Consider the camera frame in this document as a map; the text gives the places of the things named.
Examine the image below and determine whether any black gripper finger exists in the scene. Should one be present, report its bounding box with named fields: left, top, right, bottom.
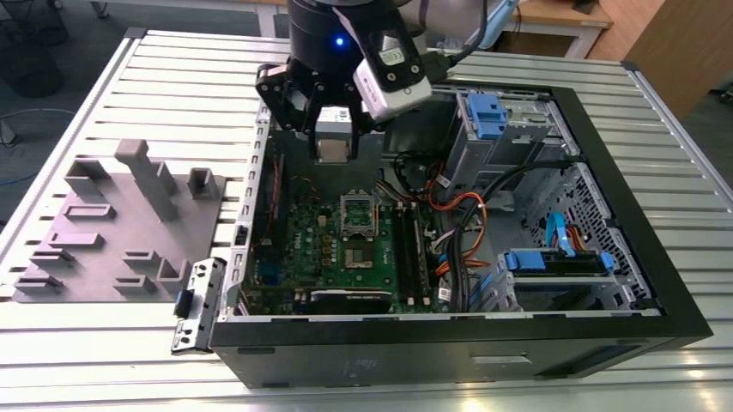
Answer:
left=342, top=83, right=392, bottom=164
left=254, top=64, right=324, bottom=162

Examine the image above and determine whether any silver square CPU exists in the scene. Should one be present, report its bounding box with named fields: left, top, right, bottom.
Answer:
left=317, top=136, right=353, bottom=166

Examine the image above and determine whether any metal socket cover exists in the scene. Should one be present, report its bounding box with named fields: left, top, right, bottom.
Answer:
left=341, top=187, right=381, bottom=238

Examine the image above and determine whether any CPU socket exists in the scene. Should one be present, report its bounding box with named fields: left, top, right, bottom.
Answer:
left=342, top=237, right=381, bottom=272

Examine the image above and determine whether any grey power supply unit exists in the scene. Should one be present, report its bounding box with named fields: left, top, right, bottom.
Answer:
left=273, top=90, right=386, bottom=203

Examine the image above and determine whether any blue plastic drive latch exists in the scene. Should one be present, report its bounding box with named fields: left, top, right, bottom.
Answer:
left=467, top=93, right=511, bottom=140

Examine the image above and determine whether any grey metal drive cage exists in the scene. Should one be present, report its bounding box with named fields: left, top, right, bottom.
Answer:
left=445, top=90, right=579, bottom=212

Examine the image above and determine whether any black RAM slot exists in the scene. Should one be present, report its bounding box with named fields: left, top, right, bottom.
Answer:
left=400, top=204, right=417, bottom=306
left=412, top=204, right=432, bottom=306
left=404, top=204, right=424, bottom=306

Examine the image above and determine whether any green motherboard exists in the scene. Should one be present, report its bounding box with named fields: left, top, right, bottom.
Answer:
left=244, top=200, right=447, bottom=315

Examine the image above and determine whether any blue board connector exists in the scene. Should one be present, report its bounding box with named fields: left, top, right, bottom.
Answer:
left=258, top=262, right=284, bottom=288

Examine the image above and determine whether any black graphics card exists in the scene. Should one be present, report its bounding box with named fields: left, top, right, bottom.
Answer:
left=293, top=287, right=398, bottom=316

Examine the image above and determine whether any grey parts rack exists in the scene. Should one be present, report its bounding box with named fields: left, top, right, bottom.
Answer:
left=11, top=139, right=230, bottom=305

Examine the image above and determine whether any black round bin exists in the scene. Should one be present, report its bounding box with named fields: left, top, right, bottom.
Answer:
left=0, top=42, right=65, bottom=99

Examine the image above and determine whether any hard disk in blue carrier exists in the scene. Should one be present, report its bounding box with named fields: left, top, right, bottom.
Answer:
left=499, top=249, right=617, bottom=278

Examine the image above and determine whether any grey metal disk bay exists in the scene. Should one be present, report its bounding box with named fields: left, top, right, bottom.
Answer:
left=496, top=251, right=660, bottom=314

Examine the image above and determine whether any black open PC case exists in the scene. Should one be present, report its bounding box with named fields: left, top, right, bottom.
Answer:
left=209, top=67, right=715, bottom=390

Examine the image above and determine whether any brown wooden cabinet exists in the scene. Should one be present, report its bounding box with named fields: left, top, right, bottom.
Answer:
left=588, top=0, right=733, bottom=122

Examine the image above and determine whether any black chair base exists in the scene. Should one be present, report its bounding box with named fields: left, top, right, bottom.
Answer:
left=708, top=70, right=733, bottom=105

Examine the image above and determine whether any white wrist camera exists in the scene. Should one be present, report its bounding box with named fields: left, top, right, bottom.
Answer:
left=352, top=26, right=435, bottom=123

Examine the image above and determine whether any black plastic fan duct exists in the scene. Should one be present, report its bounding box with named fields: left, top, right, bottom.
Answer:
left=384, top=92, right=460, bottom=155

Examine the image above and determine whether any yellow purple wire bundle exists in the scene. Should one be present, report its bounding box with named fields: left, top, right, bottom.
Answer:
left=376, top=179, right=429, bottom=205

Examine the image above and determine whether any orange red wire bundle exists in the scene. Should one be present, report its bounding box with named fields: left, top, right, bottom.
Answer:
left=427, top=191, right=496, bottom=276

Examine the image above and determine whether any thick black camera cable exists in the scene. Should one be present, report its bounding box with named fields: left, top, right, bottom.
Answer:
left=447, top=0, right=495, bottom=70

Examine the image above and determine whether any blue data wire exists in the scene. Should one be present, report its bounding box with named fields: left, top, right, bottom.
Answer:
left=545, top=212, right=577, bottom=258

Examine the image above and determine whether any wooden desk white frame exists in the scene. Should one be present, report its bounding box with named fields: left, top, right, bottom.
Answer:
left=504, top=0, right=616, bottom=60

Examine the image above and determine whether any grey card retention bracket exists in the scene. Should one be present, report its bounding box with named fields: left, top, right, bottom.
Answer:
left=170, top=256, right=230, bottom=355

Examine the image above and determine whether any red orange disk power wire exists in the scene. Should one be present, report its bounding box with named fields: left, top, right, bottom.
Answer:
left=571, top=229, right=595, bottom=258

